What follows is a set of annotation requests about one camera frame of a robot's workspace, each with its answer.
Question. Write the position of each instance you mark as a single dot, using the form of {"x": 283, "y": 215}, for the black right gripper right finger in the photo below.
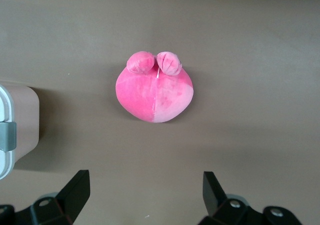
{"x": 215, "y": 200}

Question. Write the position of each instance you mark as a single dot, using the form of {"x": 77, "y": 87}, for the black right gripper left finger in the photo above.
{"x": 72, "y": 197}

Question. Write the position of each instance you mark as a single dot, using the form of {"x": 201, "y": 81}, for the pink plush toy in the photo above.
{"x": 150, "y": 100}

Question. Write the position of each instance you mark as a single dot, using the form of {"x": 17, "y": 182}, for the pink plastic box base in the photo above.
{"x": 26, "y": 122}

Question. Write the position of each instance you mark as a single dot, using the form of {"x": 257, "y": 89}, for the white box lid grey clips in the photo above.
{"x": 5, "y": 110}

